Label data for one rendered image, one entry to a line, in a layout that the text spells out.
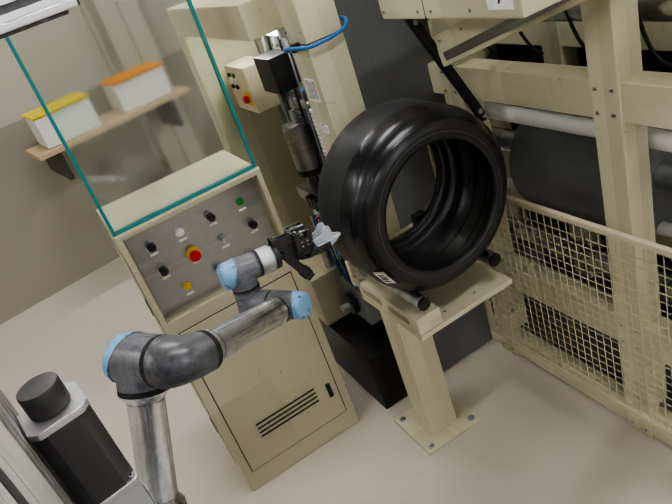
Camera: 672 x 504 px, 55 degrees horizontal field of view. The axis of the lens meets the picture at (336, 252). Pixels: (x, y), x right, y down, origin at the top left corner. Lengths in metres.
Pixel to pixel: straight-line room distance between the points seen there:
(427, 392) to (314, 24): 1.47
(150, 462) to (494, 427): 1.61
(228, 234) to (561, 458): 1.49
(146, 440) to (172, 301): 0.96
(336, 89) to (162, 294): 0.96
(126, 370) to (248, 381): 1.18
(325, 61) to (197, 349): 1.00
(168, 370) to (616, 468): 1.73
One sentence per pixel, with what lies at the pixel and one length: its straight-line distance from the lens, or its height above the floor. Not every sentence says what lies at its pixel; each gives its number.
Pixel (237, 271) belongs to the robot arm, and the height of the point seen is 1.26.
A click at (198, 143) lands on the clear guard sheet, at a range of 2.25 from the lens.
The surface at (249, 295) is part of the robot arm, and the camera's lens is 1.72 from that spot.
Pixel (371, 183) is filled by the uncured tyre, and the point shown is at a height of 1.33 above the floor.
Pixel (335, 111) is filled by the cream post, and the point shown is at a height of 1.44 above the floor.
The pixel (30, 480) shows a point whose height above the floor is 1.53.
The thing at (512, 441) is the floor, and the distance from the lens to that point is 2.72.
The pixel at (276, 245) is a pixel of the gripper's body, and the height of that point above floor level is 1.26.
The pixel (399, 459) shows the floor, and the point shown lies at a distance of 2.76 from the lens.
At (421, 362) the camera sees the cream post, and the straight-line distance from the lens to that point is 2.55.
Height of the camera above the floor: 2.01
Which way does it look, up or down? 28 degrees down
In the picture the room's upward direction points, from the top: 20 degrees counter-clockwise
